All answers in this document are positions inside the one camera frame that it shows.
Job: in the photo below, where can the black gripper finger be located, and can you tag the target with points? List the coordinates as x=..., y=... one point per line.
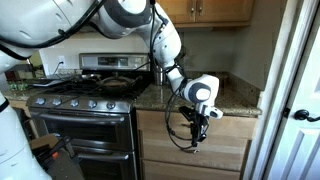
x=195, y=141
x=202, y=118

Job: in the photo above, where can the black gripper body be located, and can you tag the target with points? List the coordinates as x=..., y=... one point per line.
x=200, y=129

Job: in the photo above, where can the light wood drawer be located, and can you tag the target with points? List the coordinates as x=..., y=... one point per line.
x=186, y=171
x=230, y=126
x=226, y=153

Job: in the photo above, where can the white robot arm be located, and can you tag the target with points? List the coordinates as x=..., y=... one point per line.
x=166, y=43

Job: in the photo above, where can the perforated steel utensil holder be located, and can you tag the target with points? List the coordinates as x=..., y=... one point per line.
x=159, y=76

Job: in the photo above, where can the silver stove knob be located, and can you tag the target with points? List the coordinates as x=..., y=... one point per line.
x=110, y=105
x=74, y=103
x=40, y=101
x=92, y=104
x=57, y=102

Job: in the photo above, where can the stainless steel gas stove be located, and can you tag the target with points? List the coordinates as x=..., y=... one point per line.
x=100, y=133

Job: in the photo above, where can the white panel door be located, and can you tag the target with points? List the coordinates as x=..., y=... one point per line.
x=300, y=150

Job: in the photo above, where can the black tool orange button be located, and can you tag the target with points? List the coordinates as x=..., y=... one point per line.
x=61, y=163

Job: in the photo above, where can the cardboard box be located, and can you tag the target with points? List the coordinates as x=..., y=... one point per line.
x=41, y=141

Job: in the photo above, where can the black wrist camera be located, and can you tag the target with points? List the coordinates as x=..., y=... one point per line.
x=186, y=113

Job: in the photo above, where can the white door frame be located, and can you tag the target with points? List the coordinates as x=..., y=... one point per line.
x=280, y=66

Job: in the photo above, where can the wooden wall cabinet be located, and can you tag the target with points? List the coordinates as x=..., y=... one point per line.
x=220, y=11

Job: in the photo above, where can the white wall outlet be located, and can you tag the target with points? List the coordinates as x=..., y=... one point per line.
x=62, y=60

